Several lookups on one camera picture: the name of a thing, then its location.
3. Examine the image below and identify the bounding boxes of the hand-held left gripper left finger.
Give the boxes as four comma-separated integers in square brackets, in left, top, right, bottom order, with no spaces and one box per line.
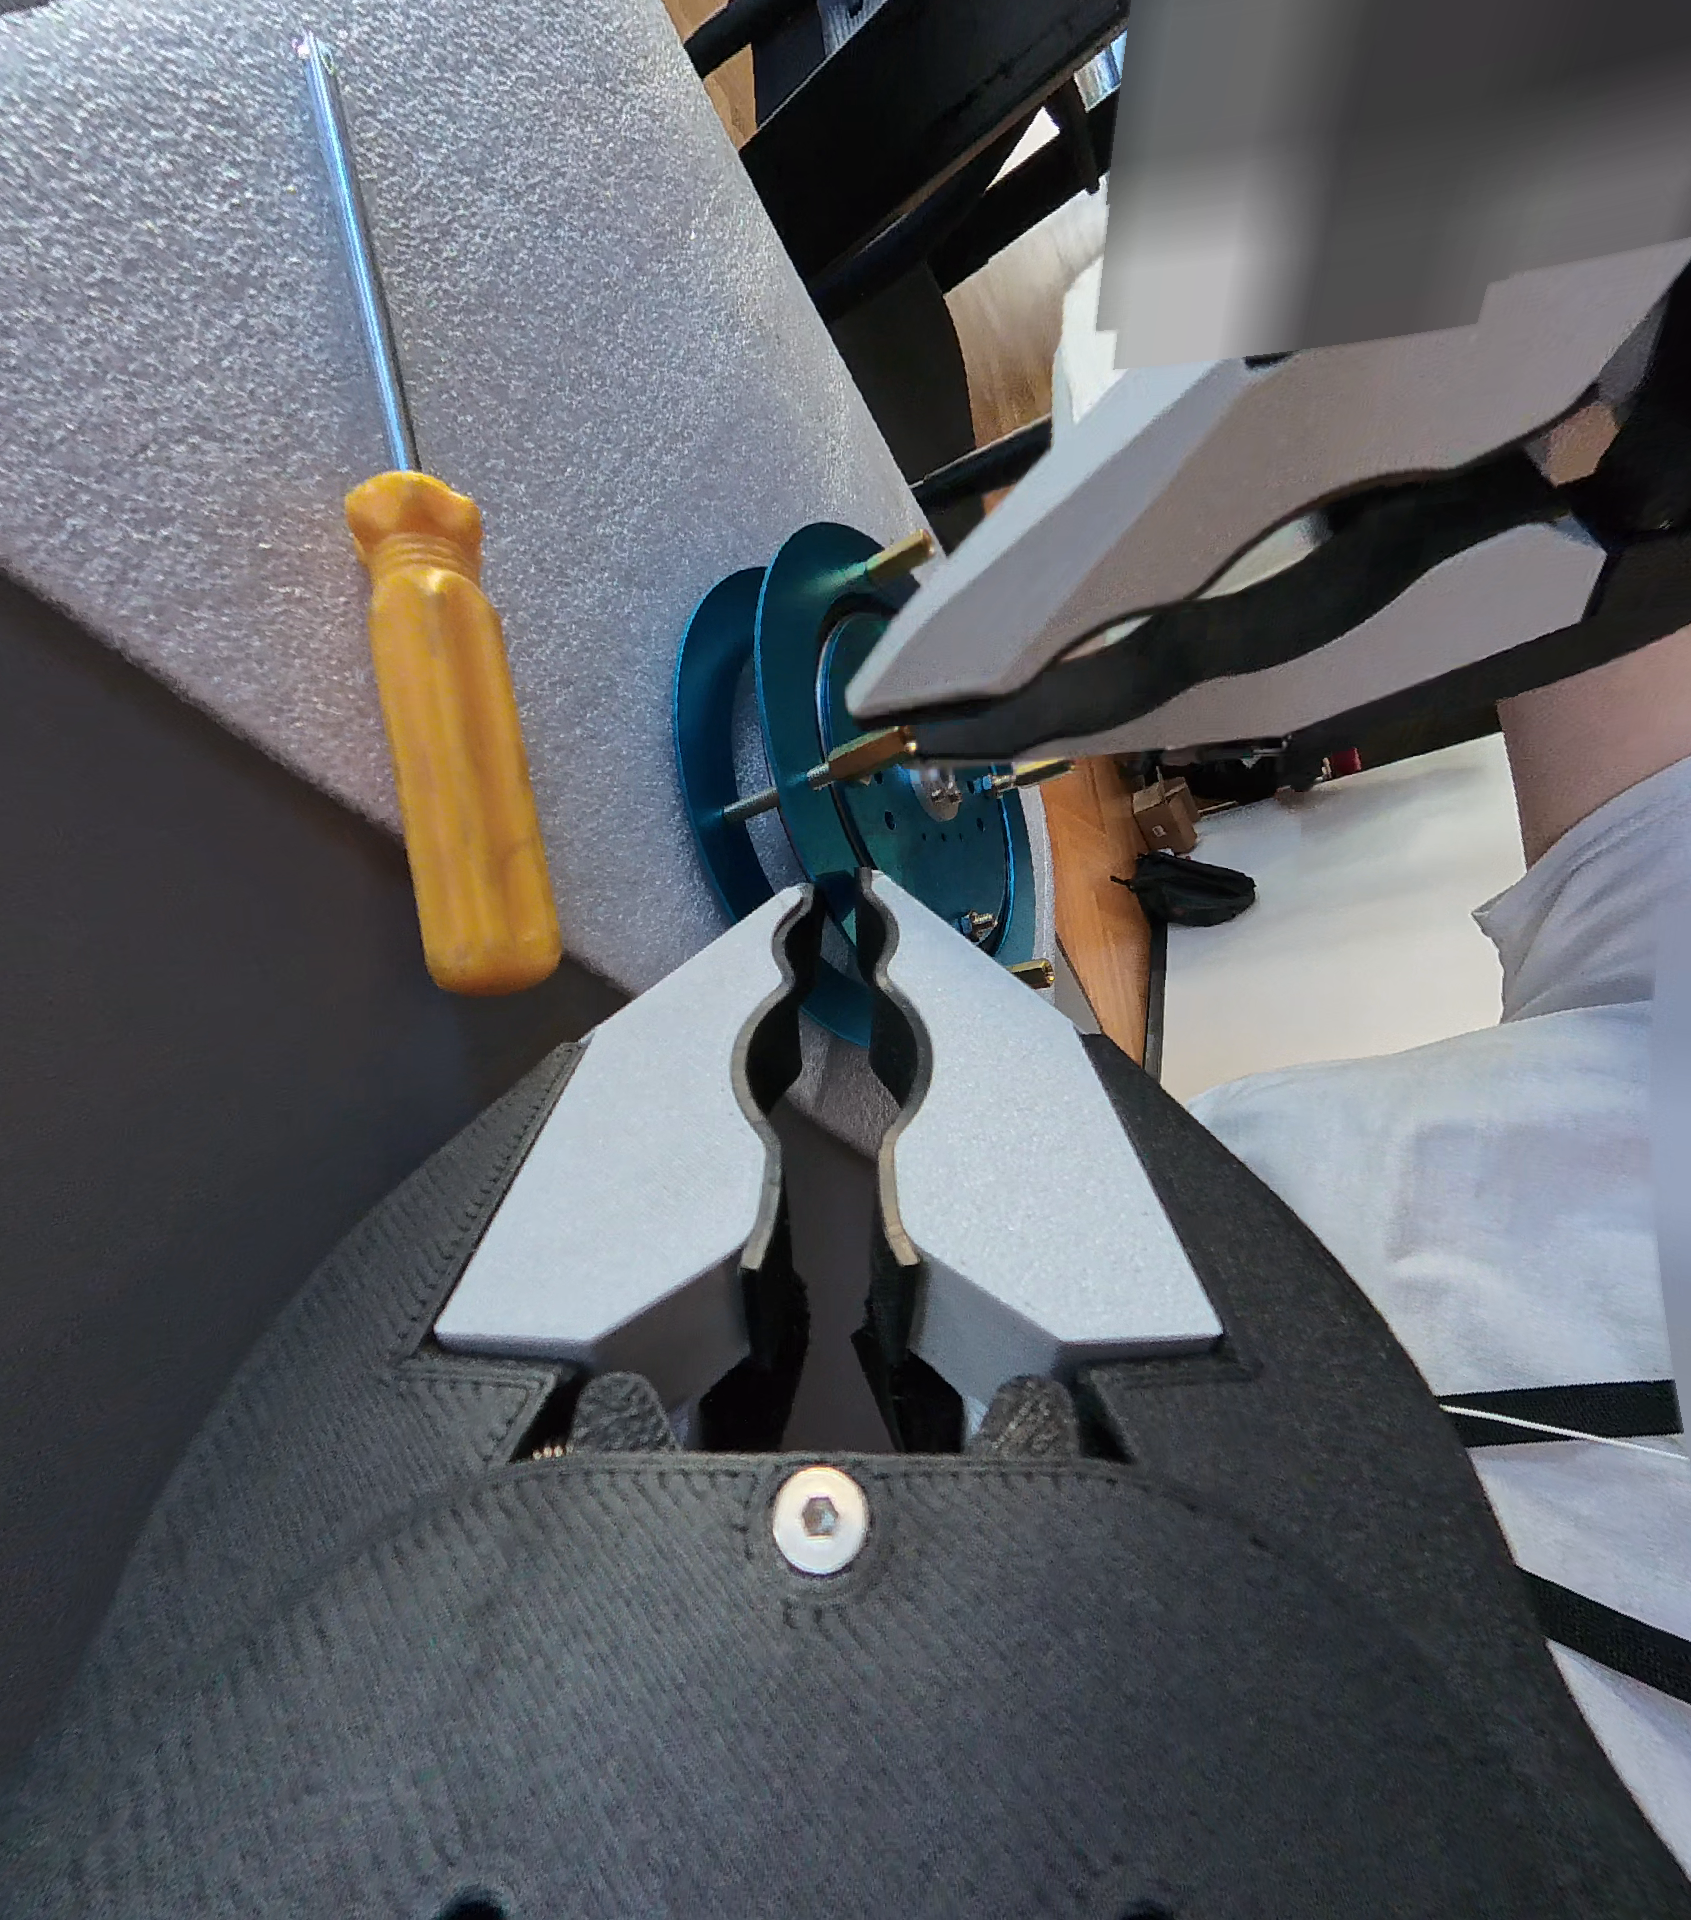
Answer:
[437,884,806,1455]

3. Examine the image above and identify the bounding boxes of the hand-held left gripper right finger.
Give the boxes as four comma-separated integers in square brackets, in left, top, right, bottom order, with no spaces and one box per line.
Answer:
[852,871,1226,1455]

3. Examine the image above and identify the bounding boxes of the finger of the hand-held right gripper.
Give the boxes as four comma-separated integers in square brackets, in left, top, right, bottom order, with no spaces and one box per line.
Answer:
[912,463,1616,763]
[846,237,1691,723]

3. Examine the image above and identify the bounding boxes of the blue round metal turntable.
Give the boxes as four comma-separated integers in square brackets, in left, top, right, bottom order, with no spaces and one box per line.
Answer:
[673,521,1042,1052]

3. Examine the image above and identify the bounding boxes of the person's right forearm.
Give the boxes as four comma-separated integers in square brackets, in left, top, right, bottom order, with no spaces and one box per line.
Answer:
[1498,582,1691,873]

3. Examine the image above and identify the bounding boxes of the dark grey desk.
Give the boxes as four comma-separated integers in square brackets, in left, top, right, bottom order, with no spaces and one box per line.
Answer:
[0,0,922,1863]

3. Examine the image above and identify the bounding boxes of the white foam sheet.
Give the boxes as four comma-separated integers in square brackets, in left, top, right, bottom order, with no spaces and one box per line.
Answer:
[0,0,938,1158]

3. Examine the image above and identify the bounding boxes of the yellow handled screwdriver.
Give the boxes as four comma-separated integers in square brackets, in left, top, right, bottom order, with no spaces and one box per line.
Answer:
[299,32,567,996]

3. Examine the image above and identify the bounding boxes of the black strap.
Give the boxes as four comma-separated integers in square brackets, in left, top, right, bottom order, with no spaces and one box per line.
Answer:
[1438,1381,1691,1740]

